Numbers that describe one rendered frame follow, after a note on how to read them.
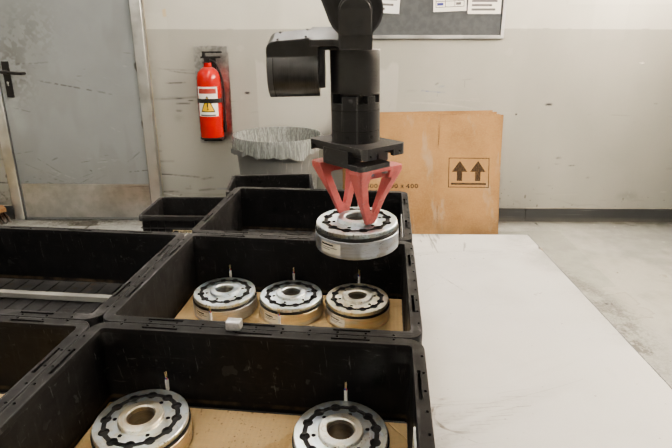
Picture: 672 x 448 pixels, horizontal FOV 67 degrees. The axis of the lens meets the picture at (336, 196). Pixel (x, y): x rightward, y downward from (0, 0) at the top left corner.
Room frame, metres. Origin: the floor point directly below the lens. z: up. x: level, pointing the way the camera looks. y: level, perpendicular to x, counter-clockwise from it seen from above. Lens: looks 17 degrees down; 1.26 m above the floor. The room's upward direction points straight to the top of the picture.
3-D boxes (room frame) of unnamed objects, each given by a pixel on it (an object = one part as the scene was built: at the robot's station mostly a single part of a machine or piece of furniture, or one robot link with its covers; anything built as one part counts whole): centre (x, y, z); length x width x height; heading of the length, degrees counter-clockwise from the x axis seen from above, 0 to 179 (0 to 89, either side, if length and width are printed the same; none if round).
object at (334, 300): (0.74, -0.03, 0.86); 0.10 x 0.10 x 0.01
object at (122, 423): (0.46, 0.21, 0.86); 0.05 x 0.05 x 0.01
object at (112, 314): (0.68, 0.08, 0.92); 0.40 x 0.30 x 0.02; 84
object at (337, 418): (0.44, -0.01, 0.86); 0.05 x 0.05 x 0.01
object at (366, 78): (0.60, -0.02, 1.23); 0.07 x 0.06 x 0.07; 89
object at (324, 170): (0.61, -0.02, 1.09); 0.07 x 0.07 x 0.09; 39
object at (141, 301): (0.68, 0.08, 0.87); 0.40 x 0.30 x 0.11; 84
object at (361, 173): (0.59, -0.03, 1.09); 0.07 x 0.07 x 0.09; 39
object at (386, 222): (0.60, -0.03, 1.04); 0.10 x 0.10 x 0.01
